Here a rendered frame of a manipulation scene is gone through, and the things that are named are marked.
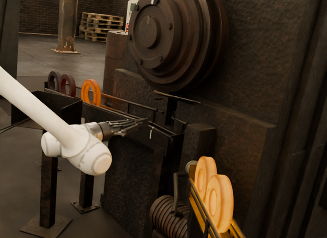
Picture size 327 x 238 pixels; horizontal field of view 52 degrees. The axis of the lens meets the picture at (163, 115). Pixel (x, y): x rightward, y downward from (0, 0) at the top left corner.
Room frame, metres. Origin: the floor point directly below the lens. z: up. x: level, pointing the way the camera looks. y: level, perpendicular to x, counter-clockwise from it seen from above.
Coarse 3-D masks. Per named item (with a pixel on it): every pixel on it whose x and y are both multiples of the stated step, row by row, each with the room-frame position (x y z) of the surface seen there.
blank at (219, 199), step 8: (216, 176) 0.82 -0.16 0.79; (224, 176) 0.82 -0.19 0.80; (208, 184) 0.87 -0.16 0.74; (216, 184) 0.81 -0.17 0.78; (224, 184) 0.78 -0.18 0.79; (208, 192) 0.86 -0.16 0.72; (216, 192) 0.80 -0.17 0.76; (224, 192) 0.76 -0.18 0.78; (232, 192) 0.77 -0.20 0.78; (208, 200) 0.84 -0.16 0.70; (216, 200) 0.84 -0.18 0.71; (224, 200) 0.75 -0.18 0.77; (232, 200) 0.75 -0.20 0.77; (208, 208) 0.83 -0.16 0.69; (216, 208) 0.77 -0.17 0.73; (224, 208) 0.74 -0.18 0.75; (232, 208) 0.74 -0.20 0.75; (216, 216) 0.76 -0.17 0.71; (224, 216) 0.73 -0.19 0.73; (232, 216) 0.74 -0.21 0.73; (216, 224) 0.75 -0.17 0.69; (224, 224) 0.74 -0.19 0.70; (224, 232) 0.76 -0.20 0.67
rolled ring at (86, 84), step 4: (88, 80) 1.84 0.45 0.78; (92, 80) 1.83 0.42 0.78; (84, 84) 1.87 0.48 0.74; (88, 84) 1.83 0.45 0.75; (92, 84) 1.80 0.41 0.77; (96, 84) 1.80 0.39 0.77; (84, 88) 1.87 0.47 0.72; (88, 88) 1.88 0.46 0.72; (92, 88) 1.79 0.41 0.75; (96, 88) 1.78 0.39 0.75; (84, 92) 1.88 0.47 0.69; (88, 92) 1.89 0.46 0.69; (96, 92) 1.77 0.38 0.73; (100, 92) 1.79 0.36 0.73; (84, 96) 1.87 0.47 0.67; (88, 96) 1.89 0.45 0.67; (96, 96) 1.76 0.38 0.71; (100, 96) 1.78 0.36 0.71; (84, 100) 1.86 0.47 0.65; (88, 100) 1.87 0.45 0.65; (96, 100) 1.76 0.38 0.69; (100, 100) 1.78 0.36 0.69; (96, 104) 1.77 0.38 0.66
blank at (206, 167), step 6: (198, 162) 1.02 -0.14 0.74; (204, 162) 0.95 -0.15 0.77; (210, 162) 0.94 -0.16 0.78; (198, 168) 1.00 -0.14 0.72; (204, 168) 0.94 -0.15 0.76; (210, 168) 0.92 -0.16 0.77; (216, 168) 0.92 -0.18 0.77; (198, 174) 0.99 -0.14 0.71; (204, 174) 0.93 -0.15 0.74; (210, 174) 0.91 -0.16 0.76; (198, 180) 0.99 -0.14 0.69; (204, 180) 0.91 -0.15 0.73; (198, 186) 0.97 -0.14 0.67; (204, 186) 0.90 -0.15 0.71; (204, 192) 0.89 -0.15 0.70; (204, 198) 0.89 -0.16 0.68
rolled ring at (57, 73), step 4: (52, 72) 2.19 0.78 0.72; (56, 72) 2.17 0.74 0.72; (48, 76) 2.24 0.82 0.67; (52, 76) 2.22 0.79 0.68; (56, 76) 2.14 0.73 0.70; (60, 76) 2.15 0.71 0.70; (48, 80) 2.24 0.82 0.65; (52, 80) 2.24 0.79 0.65; (56, 80) 2.14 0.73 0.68; (48, 84) 2.24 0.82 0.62; (52, 84) 2.24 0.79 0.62; (48, 88) 2.23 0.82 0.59; (52, 88) 2.23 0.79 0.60; (56, 88) 2.14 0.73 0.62
